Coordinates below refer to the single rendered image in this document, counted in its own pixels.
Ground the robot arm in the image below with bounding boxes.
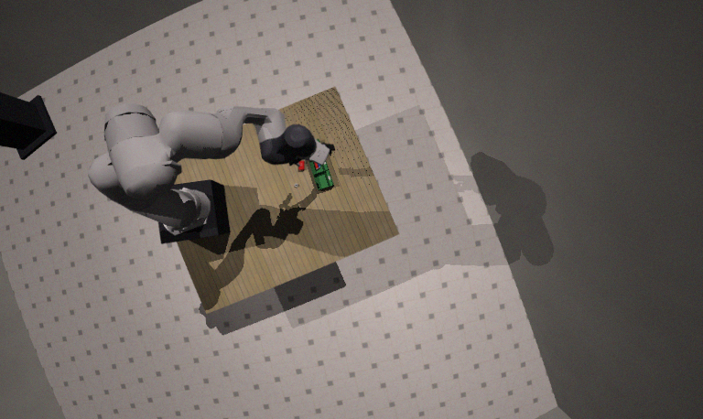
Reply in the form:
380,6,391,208
88,103,330,235

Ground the green three-compartment bin rack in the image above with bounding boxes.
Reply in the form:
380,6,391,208
309,161,334,190

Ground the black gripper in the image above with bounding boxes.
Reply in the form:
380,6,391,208
289,143,335,167

